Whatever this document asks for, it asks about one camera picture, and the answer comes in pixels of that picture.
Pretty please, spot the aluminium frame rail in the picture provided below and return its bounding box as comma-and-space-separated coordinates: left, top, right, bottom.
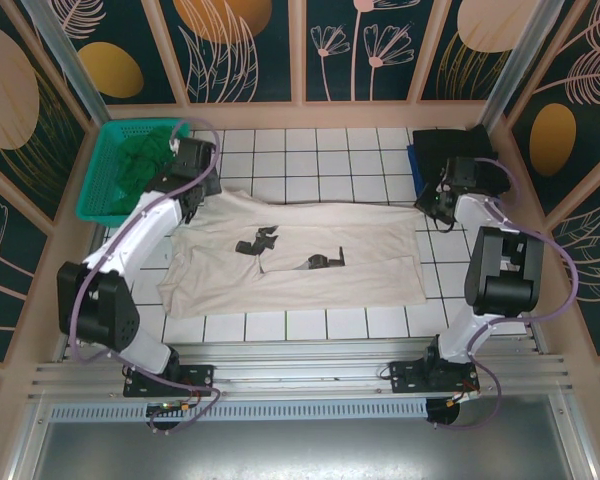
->
27, 339, 574, 401

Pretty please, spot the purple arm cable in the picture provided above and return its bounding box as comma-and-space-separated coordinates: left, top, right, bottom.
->
432, 157, 580, 431
69, 117, 224, 434

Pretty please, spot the slotted grey cable duct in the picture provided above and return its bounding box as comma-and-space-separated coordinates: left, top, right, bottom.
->
49, 398, 429, 422

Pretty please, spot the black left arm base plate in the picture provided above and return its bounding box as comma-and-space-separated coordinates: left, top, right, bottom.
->
123, 363, 216, 399

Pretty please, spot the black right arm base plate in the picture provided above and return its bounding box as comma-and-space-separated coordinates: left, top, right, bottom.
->
388, 360, 481, 396

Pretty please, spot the cream t-shirt with black print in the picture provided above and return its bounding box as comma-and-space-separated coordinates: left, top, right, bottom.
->
157, 188, 430, 319

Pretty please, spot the aluminium corner post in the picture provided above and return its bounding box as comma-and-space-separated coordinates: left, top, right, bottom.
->
478, 0, 554, 126
22, 0, 110, 124

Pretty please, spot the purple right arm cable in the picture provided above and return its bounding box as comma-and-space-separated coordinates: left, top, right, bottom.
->
432, 157, 580, 431

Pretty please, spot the power wire with yellow connector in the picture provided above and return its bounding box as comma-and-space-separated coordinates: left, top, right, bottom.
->
447, 374, 481, 409
147, 379, 206, 419

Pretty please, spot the blue folded t-shirt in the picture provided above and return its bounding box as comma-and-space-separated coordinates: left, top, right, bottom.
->
406, 143, 431, 201

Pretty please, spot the teal plastic basket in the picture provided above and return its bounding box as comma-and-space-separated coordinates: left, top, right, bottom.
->
75, 118, 191, 229

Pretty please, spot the black folded t-shirt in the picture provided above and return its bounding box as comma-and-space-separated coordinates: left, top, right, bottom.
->
412, 124, 512, 209

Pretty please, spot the green t-shirt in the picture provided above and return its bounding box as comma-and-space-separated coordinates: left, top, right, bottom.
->
110, 124, 184, 214

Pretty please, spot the grey metal panel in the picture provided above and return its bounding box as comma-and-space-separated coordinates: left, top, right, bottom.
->
29, 394, 589, 480

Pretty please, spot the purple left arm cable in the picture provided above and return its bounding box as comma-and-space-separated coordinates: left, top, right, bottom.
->
69, 117, 224, 434

